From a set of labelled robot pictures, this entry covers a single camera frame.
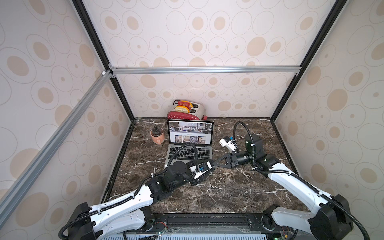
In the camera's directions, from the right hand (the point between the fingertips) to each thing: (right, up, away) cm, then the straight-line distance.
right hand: (215, 169), depth 65 cm
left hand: (-3, 0, +4) cm, 5 cm away
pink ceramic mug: (-33, +11, +32) cm, 47 cm away
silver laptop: (-18, +16, +32) cm, 40 cm away
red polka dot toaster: (-16, +31, +32) cm, 47 cm away
